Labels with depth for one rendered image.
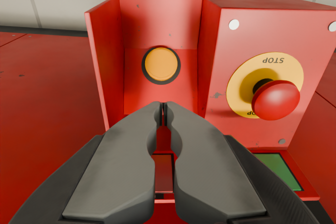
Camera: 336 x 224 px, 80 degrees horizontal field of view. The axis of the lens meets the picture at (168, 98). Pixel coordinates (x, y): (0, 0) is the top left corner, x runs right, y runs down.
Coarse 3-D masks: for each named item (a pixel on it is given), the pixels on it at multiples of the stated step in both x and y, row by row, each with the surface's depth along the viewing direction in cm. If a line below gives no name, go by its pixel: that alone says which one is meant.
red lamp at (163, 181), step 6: (156, 156) 22; (162, 156) 22; (168, 156) 22; (156, 162) 22; (162, 162) 22; (168, 162) 22; (156, 168) 21; (162, 168) 21; (168, 168) 21; (156, 174) 20; (162, 174) 20; (168, 174) 20; (156, 180) 20; (162, 180) 20; (168, 180) 20; (156, 186) 19; (162, 186) 19; (168, 186) 19
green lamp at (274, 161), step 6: (258, 156) 23; (264, 156) 23; (270, 156) 23; (276, 156) 23; (264, 162) 22; (270, 162) 22; (276, 162) 22; (282, 162) 22; (270, 168) 21; (276, 168) 21; (282, 168) 21; (282, 174) 21; (288, 174) 21; (288, 180) 20; (294, 180) 20; (294, 186) 20
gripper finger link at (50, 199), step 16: (96, 144) 9; (80, 160) 8; (48, 176) 7; (64, 176) 7; (80, 176) 7; (32, 192) 7; (48, 192) 7; (64, 192) 7; (32, 208) 6; (48, 208) 6; (64, 208) 6
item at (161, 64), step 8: (160, 48) 24; (152, 56) 23; (160, 56) 23; (168, 56) 23; (152, 64) 23; (160, 64) 23; (168, 64) 23; (176, 64) 24; (152, 72) 23; (160, 72) 23; (168, 72) 23; (160, 80) 24
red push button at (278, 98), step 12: (264, 84) 17; (276, 84) 16; (288, 84) 16; (264, 96) 17; (276, 96) 16; (288, 96) 16; (252, 108) 18; (264, 108) 17; (276, 108) 17; (288, 108) 17
